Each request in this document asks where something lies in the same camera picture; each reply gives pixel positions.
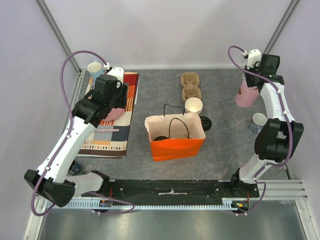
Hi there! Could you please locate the colourful patchwork placemat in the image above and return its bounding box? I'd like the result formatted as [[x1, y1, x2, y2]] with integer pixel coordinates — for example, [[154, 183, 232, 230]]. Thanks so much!
[[77, 72, 139, 158]]

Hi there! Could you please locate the slotted cable duct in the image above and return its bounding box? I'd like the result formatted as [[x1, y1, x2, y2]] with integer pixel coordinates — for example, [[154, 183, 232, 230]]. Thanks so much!
[[63, 197, 239, 211]]

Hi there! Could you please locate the orange paper bag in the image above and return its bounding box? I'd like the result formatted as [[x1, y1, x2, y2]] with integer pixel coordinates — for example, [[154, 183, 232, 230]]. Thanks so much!
[[144, 111, 206, 162]]

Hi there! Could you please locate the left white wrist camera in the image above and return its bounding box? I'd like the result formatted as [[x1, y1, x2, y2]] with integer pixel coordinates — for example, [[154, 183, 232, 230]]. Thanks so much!
[[103, 62, 125, 83]]

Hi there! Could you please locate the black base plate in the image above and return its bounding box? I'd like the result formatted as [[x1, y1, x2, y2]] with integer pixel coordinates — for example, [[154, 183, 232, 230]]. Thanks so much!
[[98, 179, 260, 206]]

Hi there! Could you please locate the stack of paper cups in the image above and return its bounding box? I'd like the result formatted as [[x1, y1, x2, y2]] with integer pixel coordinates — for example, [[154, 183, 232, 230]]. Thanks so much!
[[184, 97, 203, 114]]

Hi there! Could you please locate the dark blue mug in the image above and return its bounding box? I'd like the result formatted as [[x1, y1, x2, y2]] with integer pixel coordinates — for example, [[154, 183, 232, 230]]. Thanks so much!
[[68, 160, 82, 175]]

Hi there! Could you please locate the pink straw holder cup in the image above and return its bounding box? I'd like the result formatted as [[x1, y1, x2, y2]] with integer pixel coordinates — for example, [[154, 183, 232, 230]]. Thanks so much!
[[234, 73, 260, 108]]

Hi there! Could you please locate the grey speckled mug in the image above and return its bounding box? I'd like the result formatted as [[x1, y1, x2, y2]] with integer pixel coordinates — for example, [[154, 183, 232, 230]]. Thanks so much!
[[249, 112, 267, 133]]

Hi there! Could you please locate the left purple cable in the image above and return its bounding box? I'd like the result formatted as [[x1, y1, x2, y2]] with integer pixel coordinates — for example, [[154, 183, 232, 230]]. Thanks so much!
[[30, 50, 136, 217]]

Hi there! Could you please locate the pink polka dot plate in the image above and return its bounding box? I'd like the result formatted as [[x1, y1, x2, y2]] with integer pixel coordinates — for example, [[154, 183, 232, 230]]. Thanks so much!
[[102, 108, 125, 122]]

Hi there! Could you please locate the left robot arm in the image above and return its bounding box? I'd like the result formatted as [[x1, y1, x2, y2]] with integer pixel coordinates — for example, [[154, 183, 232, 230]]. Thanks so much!
[[24, 68, 128, 207]]

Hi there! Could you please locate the light blue mug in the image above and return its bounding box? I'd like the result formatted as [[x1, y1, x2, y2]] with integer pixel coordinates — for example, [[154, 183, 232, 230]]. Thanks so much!
[[87, 60, 105, 85]]

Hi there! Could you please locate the black coffee cup lid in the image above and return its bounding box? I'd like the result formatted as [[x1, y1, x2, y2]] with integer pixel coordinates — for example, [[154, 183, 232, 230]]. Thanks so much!
[[153, 135, 169, 142]]

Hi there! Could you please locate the stack of black lids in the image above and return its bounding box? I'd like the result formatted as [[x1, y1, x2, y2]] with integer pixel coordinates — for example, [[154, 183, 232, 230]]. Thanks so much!
[[200, 116, 212, 132]]

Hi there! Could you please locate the lower brown cup carrier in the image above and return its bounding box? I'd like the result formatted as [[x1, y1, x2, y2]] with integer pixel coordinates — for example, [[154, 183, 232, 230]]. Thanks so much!
[[180, 72, 202, 102]]

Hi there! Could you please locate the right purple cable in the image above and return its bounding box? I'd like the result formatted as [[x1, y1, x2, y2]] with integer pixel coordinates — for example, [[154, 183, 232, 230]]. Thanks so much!
[[227, 45, 294, 217]]

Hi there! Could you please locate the pink handled fork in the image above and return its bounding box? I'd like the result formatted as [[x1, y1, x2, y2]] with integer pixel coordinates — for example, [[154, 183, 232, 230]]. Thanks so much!
[[94, 128, 120, 133]]

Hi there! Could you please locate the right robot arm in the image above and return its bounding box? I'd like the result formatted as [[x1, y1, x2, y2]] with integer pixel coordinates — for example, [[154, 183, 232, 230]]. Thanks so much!
[[229, 49, 304, 197]]

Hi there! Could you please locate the purple cable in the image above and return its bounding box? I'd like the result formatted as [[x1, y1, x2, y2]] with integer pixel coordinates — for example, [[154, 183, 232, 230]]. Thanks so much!
[[227, 45, 294, 217], [30, 50, 136, 217]]

